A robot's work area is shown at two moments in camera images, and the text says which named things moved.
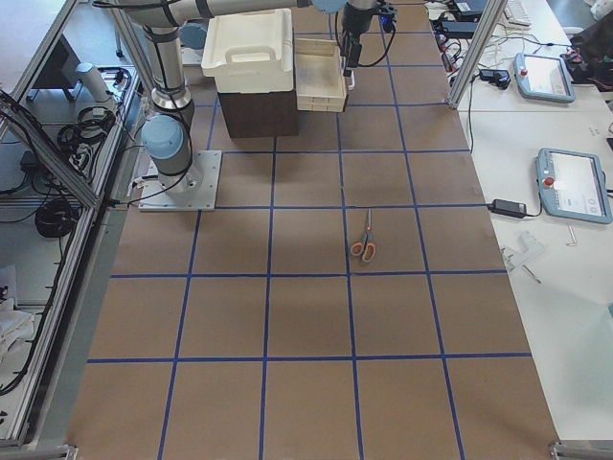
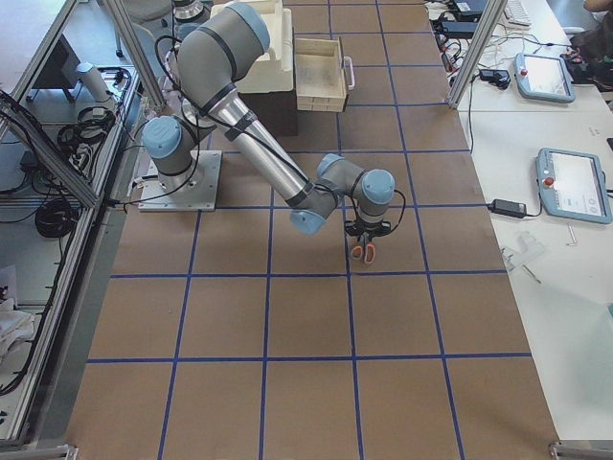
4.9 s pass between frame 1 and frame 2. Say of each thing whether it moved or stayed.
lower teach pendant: stayed
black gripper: moved
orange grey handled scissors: stayed
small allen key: stayed
